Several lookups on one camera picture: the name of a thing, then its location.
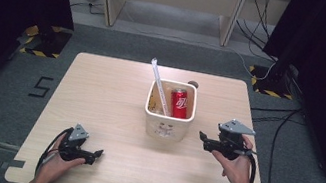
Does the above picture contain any white straw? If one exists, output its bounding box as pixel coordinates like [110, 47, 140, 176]
[141, 56, 180, 118]

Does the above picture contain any cream square plastic bin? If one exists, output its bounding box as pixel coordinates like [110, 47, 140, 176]
[139, 75, 202, 145]

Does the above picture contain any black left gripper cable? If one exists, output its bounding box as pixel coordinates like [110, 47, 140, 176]
[34, 121, 75, 181]

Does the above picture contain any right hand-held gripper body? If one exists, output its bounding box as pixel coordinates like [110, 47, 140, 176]
[211, 116, 264, 166]

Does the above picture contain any thin black cable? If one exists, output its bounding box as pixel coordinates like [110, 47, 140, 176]
[64, 0, 108, 18]

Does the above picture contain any black tape strip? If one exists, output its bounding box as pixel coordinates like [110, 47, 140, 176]
[0, 157, 27, 174]

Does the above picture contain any black floor cable bundle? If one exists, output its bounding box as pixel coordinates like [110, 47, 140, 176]
[230, 0, 289, 63]

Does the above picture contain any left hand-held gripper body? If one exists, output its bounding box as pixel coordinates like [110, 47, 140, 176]
[56, 121, 94, 165]

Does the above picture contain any person's right hand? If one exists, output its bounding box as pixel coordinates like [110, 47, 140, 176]
[206, 129, 260, 183]

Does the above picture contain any small dark round object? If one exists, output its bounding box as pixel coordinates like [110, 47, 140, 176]
[186, 79, 200, 90]

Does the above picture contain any black stand base striped tape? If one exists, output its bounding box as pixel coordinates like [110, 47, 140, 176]
[18, 19, 74, 62]
[244, 57, 301, 102]

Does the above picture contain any person's left hand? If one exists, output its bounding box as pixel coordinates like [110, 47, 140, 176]
[31, 130, 91, 183]

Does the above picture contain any red soda can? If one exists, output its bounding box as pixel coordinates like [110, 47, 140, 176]
[166, 86, 193, 121]

